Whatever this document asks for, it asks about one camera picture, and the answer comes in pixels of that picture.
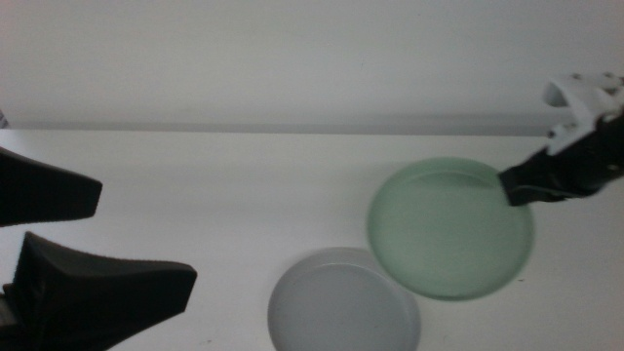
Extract pale green shallow bowl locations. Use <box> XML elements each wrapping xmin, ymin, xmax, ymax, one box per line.
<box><xmin>366</xmin><ymin>156</ymin><xmax>536</xmax><ymax>301</ymax></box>

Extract grey shallow bowl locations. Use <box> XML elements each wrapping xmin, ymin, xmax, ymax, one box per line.
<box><xmin>266</xmin><ymin>246</ymin><xmax>421</xmax><ymax>351</ymax></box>

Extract white backdrop panel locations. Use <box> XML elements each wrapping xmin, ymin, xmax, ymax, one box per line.
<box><xmin>0</xmin><ymin>0</ymin><xmax>624</xmax><ymax>137</ymax></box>

